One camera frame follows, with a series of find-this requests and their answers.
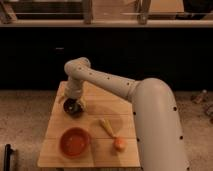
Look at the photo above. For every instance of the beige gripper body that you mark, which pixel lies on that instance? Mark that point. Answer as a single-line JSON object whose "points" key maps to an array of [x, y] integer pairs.
{"points": [[73, 90]]}

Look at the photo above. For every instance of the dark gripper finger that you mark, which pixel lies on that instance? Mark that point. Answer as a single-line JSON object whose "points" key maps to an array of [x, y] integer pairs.
{"points": [[61, 99], [82, 103]]}

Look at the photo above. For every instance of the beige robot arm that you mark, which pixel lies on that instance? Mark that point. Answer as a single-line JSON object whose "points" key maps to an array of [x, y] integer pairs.
{"points": [[157, 123]]}

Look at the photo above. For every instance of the dark purple bowl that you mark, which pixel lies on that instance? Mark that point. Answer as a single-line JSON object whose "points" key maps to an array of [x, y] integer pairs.
{"points": [[73, 108]]}

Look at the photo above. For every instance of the orange bowl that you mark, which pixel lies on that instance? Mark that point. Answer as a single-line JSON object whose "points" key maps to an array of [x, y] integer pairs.
{"points": [[74, 142]]}

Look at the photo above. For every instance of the orange pepper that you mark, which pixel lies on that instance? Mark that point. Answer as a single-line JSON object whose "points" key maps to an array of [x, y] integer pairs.
{"points": [[119, 143]]}

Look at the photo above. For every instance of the black object at floor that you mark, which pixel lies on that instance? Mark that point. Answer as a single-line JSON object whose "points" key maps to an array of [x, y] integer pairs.
{"points": [[8, 151]]}

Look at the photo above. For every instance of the wooden shelf frame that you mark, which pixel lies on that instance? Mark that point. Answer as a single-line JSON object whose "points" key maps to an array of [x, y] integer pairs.
{"points": [[106, 13]]}

